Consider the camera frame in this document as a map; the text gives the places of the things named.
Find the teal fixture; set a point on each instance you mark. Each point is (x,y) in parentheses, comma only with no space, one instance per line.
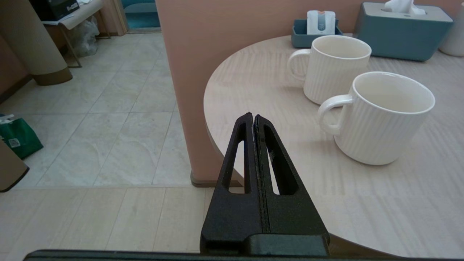
(141,12)

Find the small white side table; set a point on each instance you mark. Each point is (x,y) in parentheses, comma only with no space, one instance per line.
(79,14)

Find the small blue-grey tray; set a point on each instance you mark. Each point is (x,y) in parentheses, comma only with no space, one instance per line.
(299,36)

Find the white tissue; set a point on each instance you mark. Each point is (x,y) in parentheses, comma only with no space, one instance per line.
(402,6)

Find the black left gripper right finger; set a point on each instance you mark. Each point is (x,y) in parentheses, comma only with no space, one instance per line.
(293,217)

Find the black box device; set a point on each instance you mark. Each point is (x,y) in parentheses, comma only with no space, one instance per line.
(54,7)

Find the green shopping bag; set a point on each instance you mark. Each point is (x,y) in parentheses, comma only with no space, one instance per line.
(20,137)

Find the blue-grey tissue box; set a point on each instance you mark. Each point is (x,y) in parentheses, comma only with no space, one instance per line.
(402,38)

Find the white tea sachet pack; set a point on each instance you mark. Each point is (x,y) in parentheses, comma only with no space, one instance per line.
(320,21)

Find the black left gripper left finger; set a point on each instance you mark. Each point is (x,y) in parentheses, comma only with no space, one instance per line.
(232,217)

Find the clear plastic bag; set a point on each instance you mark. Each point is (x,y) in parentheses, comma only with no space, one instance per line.
(85,36)

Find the white ribbed mug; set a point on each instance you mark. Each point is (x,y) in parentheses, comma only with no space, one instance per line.
(333,79)
(377,134)

